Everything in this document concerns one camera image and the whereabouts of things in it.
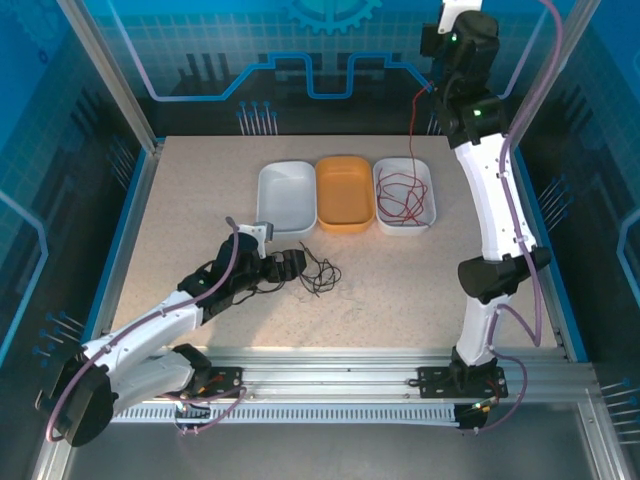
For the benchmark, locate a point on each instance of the white plastic tray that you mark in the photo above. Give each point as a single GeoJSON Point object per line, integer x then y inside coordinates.
{"type": "Point", "coordinates": [286, 200]}
{"type": "Point", "coordinates": [430, 220]}

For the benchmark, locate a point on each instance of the aluminium table side rail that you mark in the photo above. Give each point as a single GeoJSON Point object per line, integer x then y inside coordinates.
{"type": "Point", "coordinates": [555, 325]}
{"type": "Point", "coordinates": [141, 200]}

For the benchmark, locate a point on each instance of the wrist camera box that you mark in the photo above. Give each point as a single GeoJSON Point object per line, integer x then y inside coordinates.
{"type": "Point", "coordinates": [452, 10]}
{"type": "Point", "coordinates": [255, 231]}

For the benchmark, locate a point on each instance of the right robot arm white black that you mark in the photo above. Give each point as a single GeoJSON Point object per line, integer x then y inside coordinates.
{"type": "Point", "coordinates": [495, 200]}

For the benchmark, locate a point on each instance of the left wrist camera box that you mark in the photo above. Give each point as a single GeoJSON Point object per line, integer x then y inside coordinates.
{"type": "Point", "coordinates": [255, 231]}

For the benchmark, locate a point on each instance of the aluminium mounting rail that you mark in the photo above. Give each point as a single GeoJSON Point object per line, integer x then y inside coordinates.
{"type": "Point", "coordinates": [325, 370]}

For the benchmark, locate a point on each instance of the aluminium frame post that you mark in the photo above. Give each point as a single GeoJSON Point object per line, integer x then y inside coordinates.
{"type": "Point", "coordinates": [112, 75]}
{"type": "Point", "coordinates": [577, 20]}

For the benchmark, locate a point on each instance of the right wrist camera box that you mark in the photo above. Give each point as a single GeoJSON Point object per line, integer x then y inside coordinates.
{"type": "Point", "coordinates": [452, 10]}

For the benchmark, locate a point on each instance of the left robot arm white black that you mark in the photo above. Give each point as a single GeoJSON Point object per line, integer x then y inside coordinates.
{"type": "Point", "coordinates": [140, 330]}

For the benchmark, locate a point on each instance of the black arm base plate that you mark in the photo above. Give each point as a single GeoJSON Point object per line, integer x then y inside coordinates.
{"type": "Point", "coordinates": [225, 382]}
{"type": "Point", "coordinates": [435, 382]}

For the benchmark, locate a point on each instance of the orange plastic tray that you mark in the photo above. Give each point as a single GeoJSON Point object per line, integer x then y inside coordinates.
{"type": "Point", "coordinates": [345, 192]}

